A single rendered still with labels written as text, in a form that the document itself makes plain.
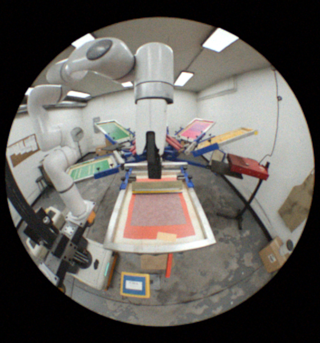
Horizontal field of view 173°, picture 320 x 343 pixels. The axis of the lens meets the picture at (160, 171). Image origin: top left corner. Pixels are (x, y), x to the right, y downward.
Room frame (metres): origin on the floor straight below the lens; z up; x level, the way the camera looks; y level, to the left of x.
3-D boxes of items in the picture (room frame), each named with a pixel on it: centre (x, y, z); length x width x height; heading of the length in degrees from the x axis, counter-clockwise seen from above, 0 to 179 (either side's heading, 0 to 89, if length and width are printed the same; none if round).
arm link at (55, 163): (0.25, 0.41, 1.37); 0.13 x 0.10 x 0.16; 176
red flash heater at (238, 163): (0.94, -1.19, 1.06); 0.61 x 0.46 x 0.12; 63
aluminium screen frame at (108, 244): (0.53, 0.02, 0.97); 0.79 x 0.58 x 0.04; 3
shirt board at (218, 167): (1.28, -0.52, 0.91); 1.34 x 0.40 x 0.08; 63
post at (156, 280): (-0.04, 0.11, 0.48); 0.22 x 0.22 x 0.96; 3
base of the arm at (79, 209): (0.24, 0.43, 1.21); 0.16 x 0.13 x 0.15; 86
